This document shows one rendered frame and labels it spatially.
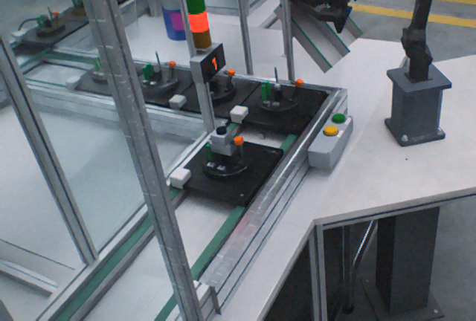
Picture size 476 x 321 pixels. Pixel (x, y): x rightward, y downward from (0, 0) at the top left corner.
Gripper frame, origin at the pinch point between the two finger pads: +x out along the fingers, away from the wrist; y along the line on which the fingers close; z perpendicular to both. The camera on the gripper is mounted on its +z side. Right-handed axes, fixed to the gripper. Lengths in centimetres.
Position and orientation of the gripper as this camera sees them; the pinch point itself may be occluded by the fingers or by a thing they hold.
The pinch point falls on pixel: (339, 21)
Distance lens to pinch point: 156.4
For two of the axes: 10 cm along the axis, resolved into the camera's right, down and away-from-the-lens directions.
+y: -4.7, 5.6, -6.8
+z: -8.7, -1.9, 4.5
